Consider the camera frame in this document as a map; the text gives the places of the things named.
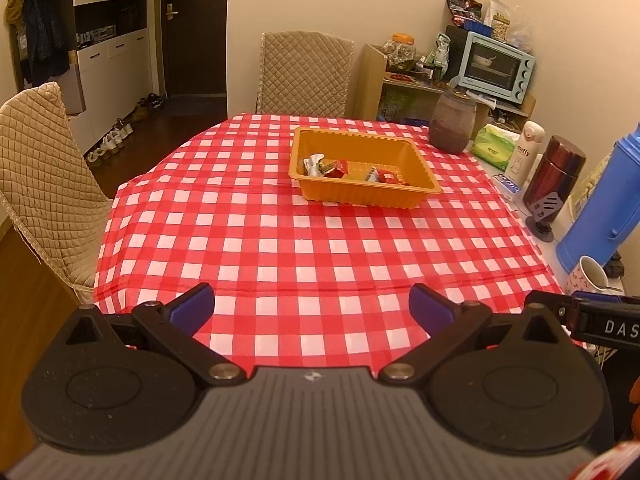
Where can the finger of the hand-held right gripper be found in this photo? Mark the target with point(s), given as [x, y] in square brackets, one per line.
[595, 296]
[555, 302]

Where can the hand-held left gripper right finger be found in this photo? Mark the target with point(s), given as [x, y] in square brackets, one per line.
[430, 310]

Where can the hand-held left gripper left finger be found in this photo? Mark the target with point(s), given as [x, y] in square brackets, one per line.
[192, 310]

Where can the orange plastic tray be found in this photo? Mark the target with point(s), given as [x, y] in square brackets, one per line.
[360, 197]

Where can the red candy gold print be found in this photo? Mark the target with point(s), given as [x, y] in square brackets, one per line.
[392, 177]

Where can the red packet white label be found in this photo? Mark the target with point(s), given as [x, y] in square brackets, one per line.
[339, 167]

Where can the person's right hand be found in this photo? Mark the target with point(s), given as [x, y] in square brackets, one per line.
[635, 390]

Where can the metal spoon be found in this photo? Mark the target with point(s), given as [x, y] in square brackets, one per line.
[614, 288]

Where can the white patterned mug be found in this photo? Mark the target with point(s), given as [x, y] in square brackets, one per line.
[585, 277]

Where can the dark small object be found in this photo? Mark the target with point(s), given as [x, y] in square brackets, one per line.
[614, 265]

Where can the blue thermos jug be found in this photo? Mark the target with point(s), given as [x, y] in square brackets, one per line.
[600, 220]

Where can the grey phone stand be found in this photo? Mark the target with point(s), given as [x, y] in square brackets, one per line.
[546, 210]

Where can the pale floral snack bag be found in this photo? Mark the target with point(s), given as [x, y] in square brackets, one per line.
[592, 185]

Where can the brown metal thermos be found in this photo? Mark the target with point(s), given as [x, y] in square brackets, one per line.
[555, 175]

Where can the blue white small pack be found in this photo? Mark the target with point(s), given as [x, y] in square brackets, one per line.
[507, 183]

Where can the red white checked tablecloth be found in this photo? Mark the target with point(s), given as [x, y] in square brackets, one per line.
[300, 240]

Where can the red patterned cloth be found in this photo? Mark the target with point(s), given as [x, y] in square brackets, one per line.
[607, 465]

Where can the white bottle rabbit print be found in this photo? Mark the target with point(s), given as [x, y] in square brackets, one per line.
[524, 155]

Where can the green tissue pack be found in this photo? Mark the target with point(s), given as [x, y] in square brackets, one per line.
[495, 147]

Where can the large dark glass jar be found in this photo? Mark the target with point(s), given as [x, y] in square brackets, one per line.
[452, 122]

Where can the quilted beige chair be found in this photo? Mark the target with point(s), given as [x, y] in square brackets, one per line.
[305, 75]
[45, 185]

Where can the row of shoes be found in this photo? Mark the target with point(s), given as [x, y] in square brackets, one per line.
[120, 130]

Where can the green printed box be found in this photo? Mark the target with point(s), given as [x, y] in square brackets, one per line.
[397, 105]

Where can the wooden shelf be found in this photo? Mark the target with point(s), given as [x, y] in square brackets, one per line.
[370, 80]

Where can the light blue toaster oven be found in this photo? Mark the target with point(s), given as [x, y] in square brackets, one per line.
[495, 67]

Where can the green foil bag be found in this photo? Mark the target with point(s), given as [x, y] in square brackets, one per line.
[442, 57]

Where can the white cabinet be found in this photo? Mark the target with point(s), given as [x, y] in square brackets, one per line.
[120, 65]

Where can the plastic jar orange lid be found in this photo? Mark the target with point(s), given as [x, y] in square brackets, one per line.
[399, 52]

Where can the clear plastic bag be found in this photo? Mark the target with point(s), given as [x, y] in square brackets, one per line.
[522, 30]

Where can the jar of nuts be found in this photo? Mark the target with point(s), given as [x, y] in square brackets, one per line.
[501, 29]

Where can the dark door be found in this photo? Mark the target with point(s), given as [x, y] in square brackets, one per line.
[200, 30]

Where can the blue box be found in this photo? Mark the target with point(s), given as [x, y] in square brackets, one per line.
[477, 26]

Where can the dark snack bag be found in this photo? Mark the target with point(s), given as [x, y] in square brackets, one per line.
[464, 2]

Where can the hanging dark clothes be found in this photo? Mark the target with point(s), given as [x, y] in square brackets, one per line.
[40, 35]

